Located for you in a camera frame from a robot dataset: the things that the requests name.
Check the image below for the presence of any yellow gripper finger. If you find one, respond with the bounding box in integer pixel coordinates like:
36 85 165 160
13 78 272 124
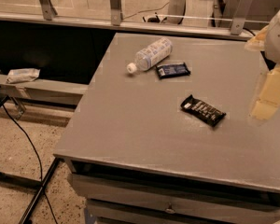
245 26 269 51
251 64 280 120

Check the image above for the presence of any black rxbar chocolate bar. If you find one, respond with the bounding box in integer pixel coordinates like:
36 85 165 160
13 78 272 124
180 95 226 127

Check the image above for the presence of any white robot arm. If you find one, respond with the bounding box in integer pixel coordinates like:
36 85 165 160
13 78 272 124
245 10 280 120

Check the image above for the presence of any dark blue snack bar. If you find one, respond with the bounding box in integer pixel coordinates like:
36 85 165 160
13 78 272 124
156 63 191 79

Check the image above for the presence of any clear plastic water bottle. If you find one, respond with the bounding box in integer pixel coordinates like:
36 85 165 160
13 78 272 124
127 37 173 74

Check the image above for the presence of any grey metal drawer cabinet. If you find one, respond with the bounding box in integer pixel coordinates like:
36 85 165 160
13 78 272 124
54 34 280 224

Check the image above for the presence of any grey metal ledge beam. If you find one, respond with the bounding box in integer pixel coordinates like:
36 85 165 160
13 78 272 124
0 75 88 105

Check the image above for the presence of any white wrapped package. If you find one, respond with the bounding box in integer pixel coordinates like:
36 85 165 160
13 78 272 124
7 68 40 84

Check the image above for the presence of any right metal railing bracket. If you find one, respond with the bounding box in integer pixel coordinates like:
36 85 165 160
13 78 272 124
231 0 253 35

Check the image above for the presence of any metal railing bracket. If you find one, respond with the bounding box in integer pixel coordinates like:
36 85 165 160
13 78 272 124
110 0 122 26
231 0 253 35
39 0 57 21

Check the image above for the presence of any grey metal rail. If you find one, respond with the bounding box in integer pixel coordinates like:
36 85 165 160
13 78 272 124
0 11 256 42

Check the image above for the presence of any middle metal railing bracket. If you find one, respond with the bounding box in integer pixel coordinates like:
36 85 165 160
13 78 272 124
110 0 122 26

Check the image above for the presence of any silver drawer handle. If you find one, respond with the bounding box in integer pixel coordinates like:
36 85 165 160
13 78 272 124
165 205 175 215

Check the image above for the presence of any left metal railing bracket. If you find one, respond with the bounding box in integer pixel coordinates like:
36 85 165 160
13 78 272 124
39 0 57 21

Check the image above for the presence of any black floor cable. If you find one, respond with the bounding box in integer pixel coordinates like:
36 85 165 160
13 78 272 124
1 104 59 224

